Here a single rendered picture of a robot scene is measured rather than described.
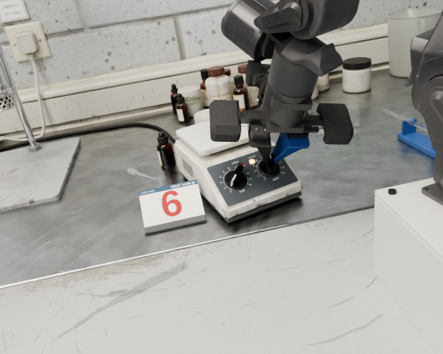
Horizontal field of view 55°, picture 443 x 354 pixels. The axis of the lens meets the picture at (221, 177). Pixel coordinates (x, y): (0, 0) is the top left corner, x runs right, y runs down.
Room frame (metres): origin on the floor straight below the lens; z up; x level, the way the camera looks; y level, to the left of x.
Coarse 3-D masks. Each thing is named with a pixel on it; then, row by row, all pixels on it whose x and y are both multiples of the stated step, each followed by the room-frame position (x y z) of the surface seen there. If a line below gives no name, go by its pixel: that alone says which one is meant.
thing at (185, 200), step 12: (156, 192) 0.57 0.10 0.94; (168, 192) 0.57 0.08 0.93; (180, 192) 0.57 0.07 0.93; (192, 192) 0.56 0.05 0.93; (144, 204) 0.55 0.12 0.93; (156, 204) 0.55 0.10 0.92; (168, 204) 0.55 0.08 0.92; (180, 204) 0.55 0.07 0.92; (192, 204) 0.55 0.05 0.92; (144, 216) 0.54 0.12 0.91; (156, 216) 0.54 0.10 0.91; (168, 216) 0.54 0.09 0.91
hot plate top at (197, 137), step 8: (184, 128) 0.69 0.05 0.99; (192, 128) 0.68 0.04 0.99; (200, 128) 0.67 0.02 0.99; (208, 128) 0.67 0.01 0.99; (184, 136) 0.65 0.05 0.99; (192, 136) 0.64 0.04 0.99; (200, 136) 0.64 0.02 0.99; (208, 136) 0.63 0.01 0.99; (240, 136) 0.61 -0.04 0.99; (192, 144) 0.61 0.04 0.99; (200, 144) 0.60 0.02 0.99; (208, 144) 0.60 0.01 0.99; (216, 144) 0.59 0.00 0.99; (224, 144) 0.59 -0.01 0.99; (232, 144) 0.59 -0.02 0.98; (240, 144) 0.60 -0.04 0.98; (200, 152) 0.58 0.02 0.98; (208, 152) 0.58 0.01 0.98
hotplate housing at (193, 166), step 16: (176, 144) 0.68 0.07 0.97; (272, 144) 0.61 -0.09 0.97; (192, 160) 0.60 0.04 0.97; (208, 160) 0.58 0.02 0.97; (224, 160) 0.58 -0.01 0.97; (192, 176) 0.61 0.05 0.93; (208, 176) 0.55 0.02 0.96; (208, 192) 0.55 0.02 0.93; (272, 192) 0.53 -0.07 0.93; (288, 192) 0.54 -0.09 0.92; (224, 208) 0.51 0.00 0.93; (240, 208) 0.51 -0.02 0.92; (256, 208) 0.52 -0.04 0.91
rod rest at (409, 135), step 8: (416, 120) 0.69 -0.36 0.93; (408, 128) 0.69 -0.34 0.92; (400, 136) 0.69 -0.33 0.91; (408, 136) 0.68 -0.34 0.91; (416, 136) 0.67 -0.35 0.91; (424, 136) 0.67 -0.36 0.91; (408, 144) 0.66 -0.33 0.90; (416, 144) 0.64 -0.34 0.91; (424, 144) 0.64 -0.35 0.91; (424, 152) 0.62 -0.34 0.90; (432, 152) 0.60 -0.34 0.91
